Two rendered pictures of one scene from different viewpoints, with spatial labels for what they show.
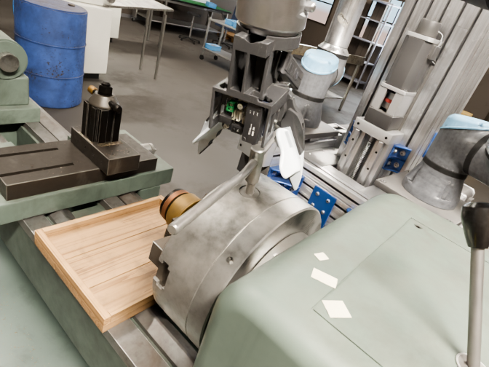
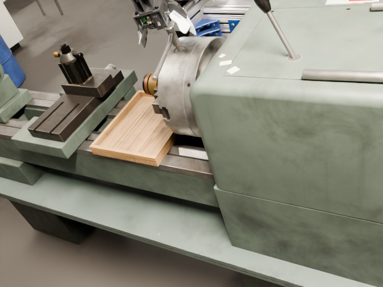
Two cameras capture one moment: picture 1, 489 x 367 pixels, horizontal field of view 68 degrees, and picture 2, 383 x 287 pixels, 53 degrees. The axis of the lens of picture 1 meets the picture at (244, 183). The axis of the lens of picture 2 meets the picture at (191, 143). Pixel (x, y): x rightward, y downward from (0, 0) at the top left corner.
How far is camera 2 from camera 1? 0.58 m
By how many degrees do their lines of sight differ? 13
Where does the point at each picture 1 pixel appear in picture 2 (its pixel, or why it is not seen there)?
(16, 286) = (96, 193)
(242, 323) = (202, 97)
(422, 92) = not seen: outside the picture
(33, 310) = (114, 198)
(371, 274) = (247, 49)
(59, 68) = not seen: outside the picture
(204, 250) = (175, 89)
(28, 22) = not seen: outside the picture
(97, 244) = (125, 134)
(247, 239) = (190, 71)
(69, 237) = (108, 140)
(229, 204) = (173, 61)
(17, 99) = (12, 92)
